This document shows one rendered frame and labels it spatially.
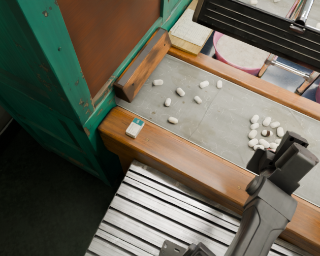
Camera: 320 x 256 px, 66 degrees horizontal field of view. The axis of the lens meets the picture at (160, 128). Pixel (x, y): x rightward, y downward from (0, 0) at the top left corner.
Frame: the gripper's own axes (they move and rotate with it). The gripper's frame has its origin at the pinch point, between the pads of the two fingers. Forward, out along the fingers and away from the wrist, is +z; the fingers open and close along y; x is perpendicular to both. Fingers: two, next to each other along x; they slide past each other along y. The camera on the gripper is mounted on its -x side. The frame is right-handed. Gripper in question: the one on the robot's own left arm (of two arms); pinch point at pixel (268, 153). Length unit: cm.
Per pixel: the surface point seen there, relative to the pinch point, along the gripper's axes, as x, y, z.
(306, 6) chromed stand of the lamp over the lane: -35.9, 10.7, 0.7
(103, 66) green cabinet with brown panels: -4, 52, -8
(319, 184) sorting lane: 5.6, -20.1, 10.9
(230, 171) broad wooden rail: 10.9, 6.3, 1.0
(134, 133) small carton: 12.3, 37.6, -3.6
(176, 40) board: -15, 45, 30
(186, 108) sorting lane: 3.0, 28.2, 14.0
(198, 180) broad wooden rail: 15.6, 13.8, -4.5
